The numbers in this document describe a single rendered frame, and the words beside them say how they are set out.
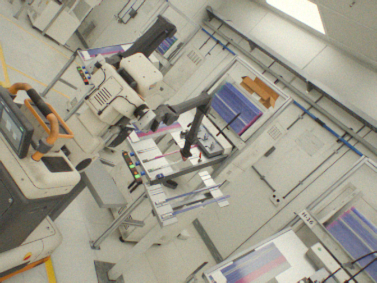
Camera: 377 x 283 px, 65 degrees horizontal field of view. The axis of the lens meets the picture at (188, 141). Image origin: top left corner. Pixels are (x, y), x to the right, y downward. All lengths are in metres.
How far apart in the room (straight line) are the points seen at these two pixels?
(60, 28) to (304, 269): 5.78
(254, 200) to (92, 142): 2.69
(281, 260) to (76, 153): 1.39
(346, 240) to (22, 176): 1.80
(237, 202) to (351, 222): 2.12
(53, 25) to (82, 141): 4.97
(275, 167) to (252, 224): 0.78
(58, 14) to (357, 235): 5.80
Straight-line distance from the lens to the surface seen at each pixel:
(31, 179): 1.34
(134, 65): 1.60
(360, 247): 2.11
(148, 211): 2.61
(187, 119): 2.83
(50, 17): 6.44
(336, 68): 4.29
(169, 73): 3.60
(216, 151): 2.47
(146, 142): 2.54
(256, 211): 3.90
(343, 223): 2.13
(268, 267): 2.03
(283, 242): 2.17
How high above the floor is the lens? 1.52
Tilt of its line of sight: 11 degrees down
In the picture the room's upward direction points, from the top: 45 degrees clockwise
